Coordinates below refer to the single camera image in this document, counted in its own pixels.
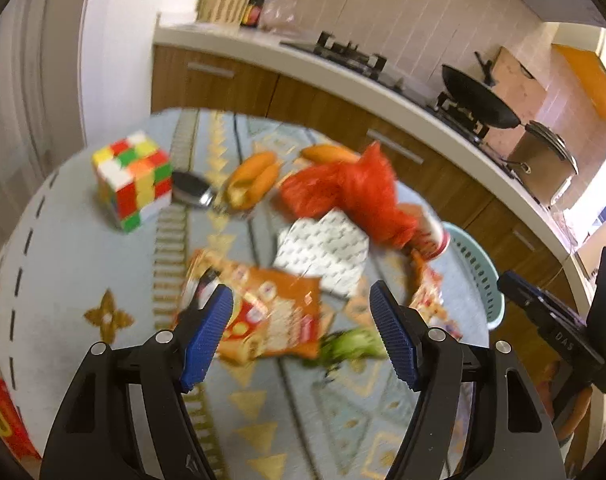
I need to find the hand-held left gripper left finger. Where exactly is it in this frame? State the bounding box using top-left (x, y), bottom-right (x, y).
top-left (39, 284), bottom-right (234, 480)

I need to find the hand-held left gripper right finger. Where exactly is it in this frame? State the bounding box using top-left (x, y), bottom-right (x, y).
top-left (369, 280), bottom-right (568, 480)

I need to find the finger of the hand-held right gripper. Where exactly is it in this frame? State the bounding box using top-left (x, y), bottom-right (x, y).
top-left (497, 270), bottom-right (606, 394)

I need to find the green vegetable leaf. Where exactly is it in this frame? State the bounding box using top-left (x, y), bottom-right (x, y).
top-left (319, 329), bottom-right (387, 368)

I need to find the torn orange snack wrapper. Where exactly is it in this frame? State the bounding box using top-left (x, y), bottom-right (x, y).
top-left (408, 252), bottom-right (464, 341)

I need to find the orange snack packet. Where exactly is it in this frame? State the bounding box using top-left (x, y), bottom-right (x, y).
top-left (173, 250), bottom-right (334, 363)

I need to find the light green plastic basket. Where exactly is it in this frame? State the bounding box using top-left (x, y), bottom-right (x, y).
top-left (443, 222), bottom-right (506, 331)

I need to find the red and white paper cup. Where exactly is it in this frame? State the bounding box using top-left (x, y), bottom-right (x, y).
top-left (408, 205), bottom-right (452, 261)

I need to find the red fluffy toy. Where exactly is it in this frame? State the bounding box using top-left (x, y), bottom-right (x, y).
top-left (280, 142), bottom-right (419, 251)

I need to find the hot dog toy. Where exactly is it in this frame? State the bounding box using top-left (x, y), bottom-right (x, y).
top-left (225, 151), bottom-right (282, 211)

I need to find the orange bread toy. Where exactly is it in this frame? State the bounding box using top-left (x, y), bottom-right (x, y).
top-left (301, 144), bottom-right (361, 166)

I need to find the patterned light blue tablecloth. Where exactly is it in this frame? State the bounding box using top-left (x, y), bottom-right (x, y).
top-left (0, 107), bottom-right (491, 480)

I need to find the black car key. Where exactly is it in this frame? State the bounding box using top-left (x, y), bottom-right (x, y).
top-left (170, 170), bottom-right (217, 209)

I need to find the brown rice cooker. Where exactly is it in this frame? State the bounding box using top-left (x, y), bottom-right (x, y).
top-left (503, 120), bottom-right (580, 207)

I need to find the colourful puzzle cube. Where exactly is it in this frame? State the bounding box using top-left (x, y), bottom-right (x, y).
top-left (92, 131), bottom-right (174, 233)

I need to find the red box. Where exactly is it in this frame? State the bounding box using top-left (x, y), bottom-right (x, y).
top-left (0, 377), bottom-right (41, 461)

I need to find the black wok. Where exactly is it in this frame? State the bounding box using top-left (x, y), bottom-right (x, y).
top-left (442, 51), bottom-right (522, 131)

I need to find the wooden cutting board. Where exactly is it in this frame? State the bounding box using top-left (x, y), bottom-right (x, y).
top-left (488, 46), bottom-right (552, 151)

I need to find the wooden kitchen cabinet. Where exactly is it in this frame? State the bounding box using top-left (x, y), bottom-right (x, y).
top-left (150, 44), bottom-right (598, 361)

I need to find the black gas stove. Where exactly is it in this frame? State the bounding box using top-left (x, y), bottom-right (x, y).
top-left (280, 31), bottom-right (516, 163)

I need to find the clear plastic bag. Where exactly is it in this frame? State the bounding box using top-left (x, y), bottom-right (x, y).
top-left (260, 0), bottom-right (297, 31)

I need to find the dark sauce bottle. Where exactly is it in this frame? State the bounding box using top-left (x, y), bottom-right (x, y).
top-left (240, 0), bottom-right (270, 28)

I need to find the silver cabinet handle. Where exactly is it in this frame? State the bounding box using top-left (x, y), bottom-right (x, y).
top-left (367, 129), bottom-right (425, 165)
top-left (186, 61), bottom-right (235, 79)
top-left (512, 227), bottom-right (540, 254)

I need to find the orange wall cabinet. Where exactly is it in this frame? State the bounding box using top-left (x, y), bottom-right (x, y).
top-left (553, 42), bottom-right (606, 133)

